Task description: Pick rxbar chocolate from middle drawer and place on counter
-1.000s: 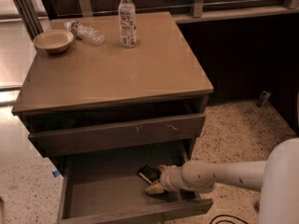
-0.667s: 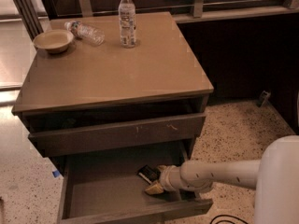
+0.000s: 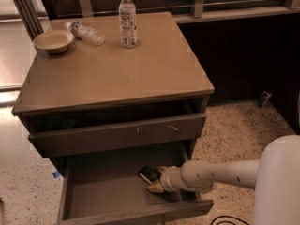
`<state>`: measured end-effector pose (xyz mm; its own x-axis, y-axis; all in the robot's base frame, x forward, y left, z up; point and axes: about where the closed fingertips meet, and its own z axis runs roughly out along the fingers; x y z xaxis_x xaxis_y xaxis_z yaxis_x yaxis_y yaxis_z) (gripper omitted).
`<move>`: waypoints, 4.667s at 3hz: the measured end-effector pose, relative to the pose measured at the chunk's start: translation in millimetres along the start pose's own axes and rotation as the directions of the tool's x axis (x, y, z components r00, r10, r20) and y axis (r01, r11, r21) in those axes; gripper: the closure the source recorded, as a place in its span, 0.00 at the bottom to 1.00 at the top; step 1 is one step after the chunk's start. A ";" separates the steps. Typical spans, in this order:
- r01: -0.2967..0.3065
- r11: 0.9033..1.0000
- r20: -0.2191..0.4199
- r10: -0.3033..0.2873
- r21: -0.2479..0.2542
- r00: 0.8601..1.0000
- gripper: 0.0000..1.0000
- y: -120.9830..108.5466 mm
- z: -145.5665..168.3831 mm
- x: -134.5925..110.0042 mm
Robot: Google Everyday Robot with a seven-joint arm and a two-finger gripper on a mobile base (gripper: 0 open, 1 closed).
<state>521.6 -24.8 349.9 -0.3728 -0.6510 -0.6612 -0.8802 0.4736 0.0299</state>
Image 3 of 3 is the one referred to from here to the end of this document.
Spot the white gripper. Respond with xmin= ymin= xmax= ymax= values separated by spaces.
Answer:
xmin=146 ymin=166 xmax=183 ymax=194

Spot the black rxbar chocolate bar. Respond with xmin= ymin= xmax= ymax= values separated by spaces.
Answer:
xmin=138 ymin=166 xmax=161 ymax=184

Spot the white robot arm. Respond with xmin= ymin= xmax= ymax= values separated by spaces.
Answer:
xmin=147 ymin=135 xmax=300 ymax=225

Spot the open middle drawer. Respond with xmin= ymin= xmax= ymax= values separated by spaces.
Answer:
xmin=57 ymin=142 xmax=214 ymax=225

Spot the brown drawer cabinet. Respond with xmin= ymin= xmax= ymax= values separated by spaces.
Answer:
xmin=11 ymin=11 xmax=216 ymax=225

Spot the top drawer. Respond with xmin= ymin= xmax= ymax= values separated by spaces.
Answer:
xmin=28 ymin=113 xmax=206 ymax=158

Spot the blue tape piece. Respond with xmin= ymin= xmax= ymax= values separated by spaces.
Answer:
xmin=52 ymin=171 xmax=61 ymax=178

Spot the lying clear water bottle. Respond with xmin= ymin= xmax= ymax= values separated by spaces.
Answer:
xmin=65 ymin=21 xmax=105 ymax=46

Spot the upright clear water bottle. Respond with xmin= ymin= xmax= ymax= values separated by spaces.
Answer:
xmin=119 ymin=0 xmax=137 ymax=48

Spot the beige bowl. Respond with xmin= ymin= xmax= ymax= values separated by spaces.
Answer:
xmin=33 ymin=30 xmax=74 ymax=54

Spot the metal railing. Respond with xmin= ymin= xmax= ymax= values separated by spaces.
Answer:
xmin=14 ymin=0 xmax=300 ymax=29

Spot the black floor cable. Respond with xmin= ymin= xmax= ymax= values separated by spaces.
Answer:
xmin=210 ymin=215 xmax=251 ymax=225

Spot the small grey floor bracket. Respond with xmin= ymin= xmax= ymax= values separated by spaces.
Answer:
xmin=257 ymin=91 xmax=272 ymax=108

